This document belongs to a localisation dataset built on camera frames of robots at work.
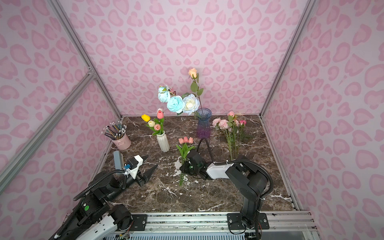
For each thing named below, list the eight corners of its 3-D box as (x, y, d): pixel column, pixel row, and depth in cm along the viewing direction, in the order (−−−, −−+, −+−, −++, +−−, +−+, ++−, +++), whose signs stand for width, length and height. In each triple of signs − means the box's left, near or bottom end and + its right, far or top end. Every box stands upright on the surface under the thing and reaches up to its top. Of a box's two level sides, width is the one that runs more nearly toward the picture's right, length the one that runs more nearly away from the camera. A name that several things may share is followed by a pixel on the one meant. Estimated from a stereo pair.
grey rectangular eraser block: (118, 172, 92) (114, 168, 88) (116, 155, 100) (113, 151, 96) (124, 170, 93) (121, 166, 89) (122, 153, 101) (119, 149, 97)
